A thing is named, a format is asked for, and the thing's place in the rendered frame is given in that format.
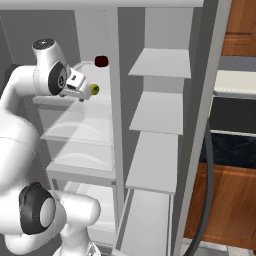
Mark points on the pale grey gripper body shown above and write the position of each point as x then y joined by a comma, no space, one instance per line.
80,94

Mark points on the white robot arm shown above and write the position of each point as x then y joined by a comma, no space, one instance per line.
20,146

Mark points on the yellow-green pear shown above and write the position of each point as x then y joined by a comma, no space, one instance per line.
95,89

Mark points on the clear crisper drawer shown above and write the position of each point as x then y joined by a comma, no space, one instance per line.
83,160
83,123

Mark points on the dark red-brown mushroom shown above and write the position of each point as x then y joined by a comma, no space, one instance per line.
101,61

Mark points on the grey fridge body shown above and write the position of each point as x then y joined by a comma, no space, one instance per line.
115,40

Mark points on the small grey door shelf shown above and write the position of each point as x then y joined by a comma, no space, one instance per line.
161,63

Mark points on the grey fridge door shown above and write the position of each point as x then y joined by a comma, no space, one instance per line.
200,100

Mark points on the large grey door shelf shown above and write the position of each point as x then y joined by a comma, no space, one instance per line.
146,223

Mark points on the white and black microwave oven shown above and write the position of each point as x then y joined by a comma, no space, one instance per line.
235,100

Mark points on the wooden base cupboards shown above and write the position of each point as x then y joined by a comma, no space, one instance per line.
226,206

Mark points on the wooden wall cupboards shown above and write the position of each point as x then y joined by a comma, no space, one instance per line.
241,26

